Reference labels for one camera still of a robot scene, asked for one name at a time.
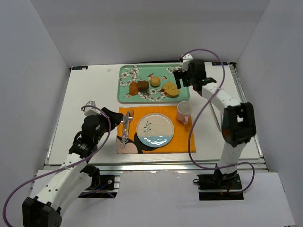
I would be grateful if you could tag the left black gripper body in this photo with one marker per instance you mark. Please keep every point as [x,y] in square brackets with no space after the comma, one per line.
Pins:
[110,116]

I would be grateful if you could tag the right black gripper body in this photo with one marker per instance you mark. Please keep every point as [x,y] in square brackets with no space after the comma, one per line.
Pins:
[183,77]

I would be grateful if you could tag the round tan bread bun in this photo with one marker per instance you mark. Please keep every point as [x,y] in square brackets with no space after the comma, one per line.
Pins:
[155,81]

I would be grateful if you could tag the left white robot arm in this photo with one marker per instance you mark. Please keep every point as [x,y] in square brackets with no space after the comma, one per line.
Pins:
[46,209]

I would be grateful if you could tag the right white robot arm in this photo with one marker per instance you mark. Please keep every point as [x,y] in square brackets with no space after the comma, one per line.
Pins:
[237,128]

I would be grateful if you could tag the sliced brown bread loaf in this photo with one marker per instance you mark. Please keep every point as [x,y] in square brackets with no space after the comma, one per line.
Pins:
[170,90]

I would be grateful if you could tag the orange-brown bread roll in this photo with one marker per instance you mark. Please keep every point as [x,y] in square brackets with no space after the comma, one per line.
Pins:
[133,88]

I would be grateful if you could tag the right blue table label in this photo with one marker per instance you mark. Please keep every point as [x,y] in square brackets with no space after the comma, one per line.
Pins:
[218,63]

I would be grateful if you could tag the blue table label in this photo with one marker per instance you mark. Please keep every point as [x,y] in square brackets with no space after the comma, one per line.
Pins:
[218,63]
[79,68]

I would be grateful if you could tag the silver knife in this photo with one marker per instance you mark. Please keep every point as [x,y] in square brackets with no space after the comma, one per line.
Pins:
[127,114]

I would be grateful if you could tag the silver fork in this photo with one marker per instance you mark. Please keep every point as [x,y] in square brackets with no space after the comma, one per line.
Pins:
[131,117]

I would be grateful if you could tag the silver spoon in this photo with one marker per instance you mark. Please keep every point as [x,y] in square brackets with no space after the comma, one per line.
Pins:
[123,137]

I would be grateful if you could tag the pink mug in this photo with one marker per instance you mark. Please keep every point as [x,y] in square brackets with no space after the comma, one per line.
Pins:
[184,111]

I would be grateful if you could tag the dark chocolate muffin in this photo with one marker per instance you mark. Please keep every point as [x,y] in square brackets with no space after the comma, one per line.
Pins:
[143,85]

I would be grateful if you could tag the blue and white plate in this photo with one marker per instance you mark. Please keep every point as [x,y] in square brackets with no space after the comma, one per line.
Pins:
[155,130]

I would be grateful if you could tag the left blue table label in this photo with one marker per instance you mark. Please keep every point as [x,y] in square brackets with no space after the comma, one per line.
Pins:
[79,68]

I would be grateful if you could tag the orange cartoon placemat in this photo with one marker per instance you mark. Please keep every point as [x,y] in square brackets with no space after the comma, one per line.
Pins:
[178,144]

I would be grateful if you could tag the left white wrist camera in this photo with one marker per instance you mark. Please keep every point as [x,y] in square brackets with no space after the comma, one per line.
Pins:
[90,111]

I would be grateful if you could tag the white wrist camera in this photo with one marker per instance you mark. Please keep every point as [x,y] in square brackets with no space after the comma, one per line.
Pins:
[90,111]
[186,59]

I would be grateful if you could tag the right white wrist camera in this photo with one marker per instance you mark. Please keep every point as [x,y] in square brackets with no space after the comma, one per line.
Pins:
[186,59]

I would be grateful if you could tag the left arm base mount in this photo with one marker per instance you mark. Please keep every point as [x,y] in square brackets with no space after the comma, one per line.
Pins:
[103,187]

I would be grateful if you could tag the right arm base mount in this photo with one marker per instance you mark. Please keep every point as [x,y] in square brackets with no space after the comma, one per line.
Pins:
[219,187]

